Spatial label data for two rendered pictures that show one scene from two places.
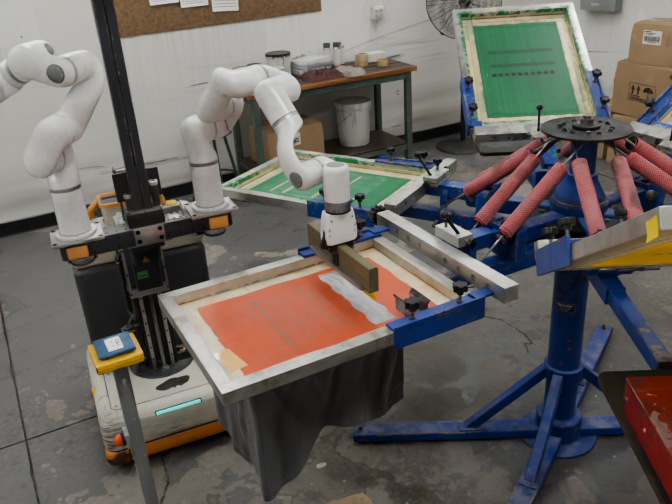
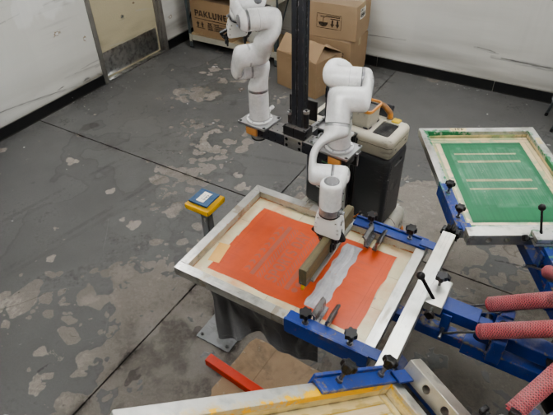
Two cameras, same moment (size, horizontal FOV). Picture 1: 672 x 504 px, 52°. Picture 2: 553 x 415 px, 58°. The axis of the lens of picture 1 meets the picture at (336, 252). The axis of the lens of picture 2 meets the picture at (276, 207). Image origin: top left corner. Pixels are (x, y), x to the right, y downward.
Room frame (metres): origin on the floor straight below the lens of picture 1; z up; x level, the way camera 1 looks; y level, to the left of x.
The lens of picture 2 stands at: (0.99, -1.03, 2.36)
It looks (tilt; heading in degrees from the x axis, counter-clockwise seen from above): 40 degrees down; 58
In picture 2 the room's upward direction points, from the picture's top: 2 degrees counter-clockwise
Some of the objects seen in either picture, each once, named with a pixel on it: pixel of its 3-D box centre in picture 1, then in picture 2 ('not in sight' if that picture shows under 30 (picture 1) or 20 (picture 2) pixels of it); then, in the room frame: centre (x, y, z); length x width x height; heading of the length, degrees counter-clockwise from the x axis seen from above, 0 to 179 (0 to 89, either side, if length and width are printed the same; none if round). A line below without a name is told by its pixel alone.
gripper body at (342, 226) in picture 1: (338, 223); (328, 221); (1.83, -0.01, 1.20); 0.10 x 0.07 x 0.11; 116
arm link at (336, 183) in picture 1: (328, 177); (334, 186); (1.86, 0.01, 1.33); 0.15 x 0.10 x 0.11; 48
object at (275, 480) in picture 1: (336, 410); (264, 328); (1.57, 0.03, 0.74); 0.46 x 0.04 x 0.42; 117
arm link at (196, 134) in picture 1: (202, 138); not in sight; (2.22, 0.41, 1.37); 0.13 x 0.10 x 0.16; 138
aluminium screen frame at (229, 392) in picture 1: (314, 303); (303, 258); (1.78, 0.07, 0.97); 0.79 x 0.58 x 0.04; 117
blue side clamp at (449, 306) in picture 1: (436, 318); (327, 338); (1.64, -0.27, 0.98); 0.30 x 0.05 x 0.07; 117
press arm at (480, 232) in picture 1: (467, 242); (452, 310); (2.03, -0.43, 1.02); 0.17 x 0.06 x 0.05; 117
